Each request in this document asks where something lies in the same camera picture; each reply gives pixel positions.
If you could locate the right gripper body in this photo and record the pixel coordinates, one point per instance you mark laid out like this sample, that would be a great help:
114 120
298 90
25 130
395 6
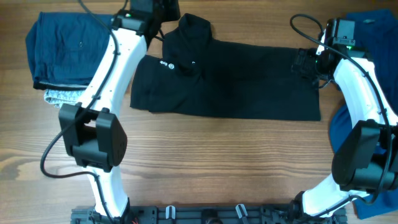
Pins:
310 64

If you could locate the black polo shirt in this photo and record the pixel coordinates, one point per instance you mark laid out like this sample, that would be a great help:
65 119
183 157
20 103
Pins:
201 76

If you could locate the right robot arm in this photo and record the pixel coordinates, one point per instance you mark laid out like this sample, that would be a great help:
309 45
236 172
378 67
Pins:
365 165

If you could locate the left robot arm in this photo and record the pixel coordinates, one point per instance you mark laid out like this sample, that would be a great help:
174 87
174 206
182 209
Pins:
91 130

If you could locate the blue polo shirt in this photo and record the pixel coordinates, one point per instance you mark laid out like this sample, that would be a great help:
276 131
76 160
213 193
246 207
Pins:
376 31

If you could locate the folded dark blue garment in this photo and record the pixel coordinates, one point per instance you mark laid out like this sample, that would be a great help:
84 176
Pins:
65 48

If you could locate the folded light grey garment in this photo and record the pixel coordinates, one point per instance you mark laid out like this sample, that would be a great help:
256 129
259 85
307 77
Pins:
60 97

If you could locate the right grey rail clip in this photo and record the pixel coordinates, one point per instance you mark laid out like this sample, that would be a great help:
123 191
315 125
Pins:
242 213

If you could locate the grey rail clip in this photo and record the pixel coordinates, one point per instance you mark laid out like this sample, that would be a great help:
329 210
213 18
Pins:
242 213
170 212

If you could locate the left grey rail clip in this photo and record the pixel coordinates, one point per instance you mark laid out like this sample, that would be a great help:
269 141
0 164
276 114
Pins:
170 212

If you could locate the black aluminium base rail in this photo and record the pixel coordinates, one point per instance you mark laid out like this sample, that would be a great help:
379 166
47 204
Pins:
265 214

